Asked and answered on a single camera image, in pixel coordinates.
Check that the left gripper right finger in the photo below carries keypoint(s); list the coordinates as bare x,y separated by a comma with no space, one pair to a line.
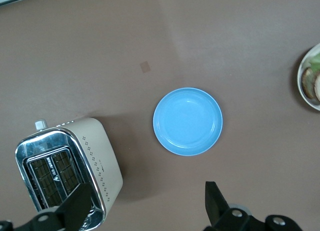
220,211

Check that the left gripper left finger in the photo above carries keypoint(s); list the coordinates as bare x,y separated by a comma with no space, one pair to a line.
72,208

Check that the beige chrome toaster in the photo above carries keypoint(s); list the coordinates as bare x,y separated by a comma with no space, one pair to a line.
100,151

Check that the small square tape patch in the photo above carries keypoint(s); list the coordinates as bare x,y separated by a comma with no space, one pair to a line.
145,67

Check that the green lettuce leaf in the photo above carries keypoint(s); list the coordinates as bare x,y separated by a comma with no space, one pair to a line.
316,62

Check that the brown-crusted bread slice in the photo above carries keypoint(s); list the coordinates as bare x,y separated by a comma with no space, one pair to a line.
308,83
318,87

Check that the blue plate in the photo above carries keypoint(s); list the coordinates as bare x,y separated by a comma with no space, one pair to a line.
187,122

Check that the beige plate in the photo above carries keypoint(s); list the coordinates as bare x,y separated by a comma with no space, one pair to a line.
301,101

